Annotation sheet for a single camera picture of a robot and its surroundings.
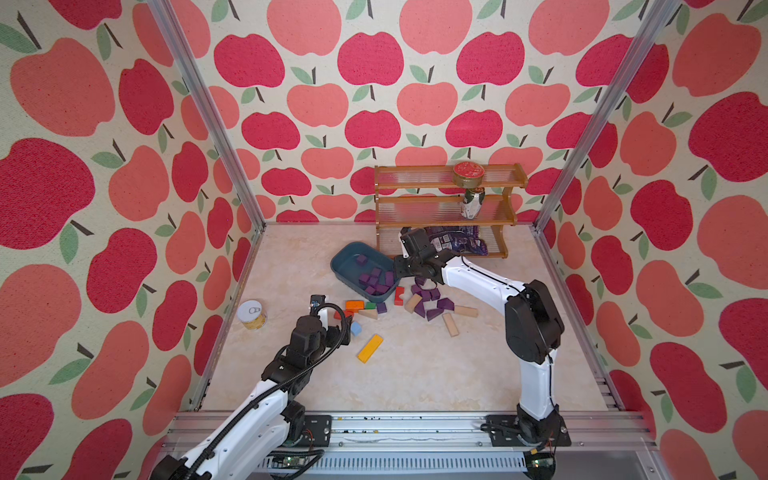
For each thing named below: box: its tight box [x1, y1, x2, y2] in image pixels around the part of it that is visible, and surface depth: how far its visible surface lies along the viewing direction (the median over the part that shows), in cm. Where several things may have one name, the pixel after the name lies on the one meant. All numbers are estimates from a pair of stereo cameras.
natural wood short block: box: [404, 293, 423, 314], surface depth 98 cm
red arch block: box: [394, 286, 405, 306], surface depth 100 cm
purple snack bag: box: [424, 226, 489, 256], surface depth 110 cm
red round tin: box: [453, 161, 485, 189], surface depth 93 cm
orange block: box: [345, 300, 365, 313], surface depth 98 cm
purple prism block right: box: [437, 297, 455, 311], surface depth 100 cm
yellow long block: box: [356, 334, 384, 364], surface depth 90 cm
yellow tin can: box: [237, 299, 267, 330], surface depth 92 cm
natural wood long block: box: [442, 313, 460, 337], surface depth 95 cm
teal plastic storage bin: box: [330, 241, 400, 303], surface depth 110 cm
